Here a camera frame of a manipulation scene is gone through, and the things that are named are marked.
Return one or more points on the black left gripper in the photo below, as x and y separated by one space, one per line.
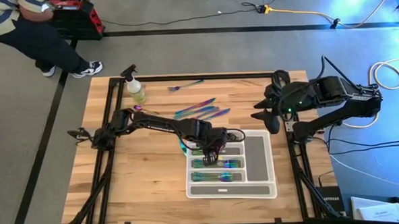
214 138

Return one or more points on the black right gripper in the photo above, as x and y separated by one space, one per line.
276 98

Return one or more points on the iridescent spoon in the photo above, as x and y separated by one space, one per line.
198 152
212 165
230 164

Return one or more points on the iridescent table knife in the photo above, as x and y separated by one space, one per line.
192 112
220 114
196 106
183 147
208 112

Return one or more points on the white cutlery tray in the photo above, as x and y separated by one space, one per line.
257 156

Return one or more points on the small iridescent teaspoon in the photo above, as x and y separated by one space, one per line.
138 108

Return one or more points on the spray bottle with yellow liquid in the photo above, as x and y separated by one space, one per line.
136 91

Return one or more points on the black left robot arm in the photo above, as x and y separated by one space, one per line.
159 124

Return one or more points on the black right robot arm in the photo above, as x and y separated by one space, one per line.
337 89

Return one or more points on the black power plug block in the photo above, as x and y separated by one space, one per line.
259 9

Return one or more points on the black network router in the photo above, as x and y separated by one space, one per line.
329 199

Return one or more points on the person's white and black sneaker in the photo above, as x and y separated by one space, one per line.
48 72
89 70

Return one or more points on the white paper booklet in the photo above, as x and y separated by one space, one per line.
376 212

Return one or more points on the red and black tool case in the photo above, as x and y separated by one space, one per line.
87 19

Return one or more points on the person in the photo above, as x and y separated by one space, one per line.
38 41

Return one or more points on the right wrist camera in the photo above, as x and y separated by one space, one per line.
273 124

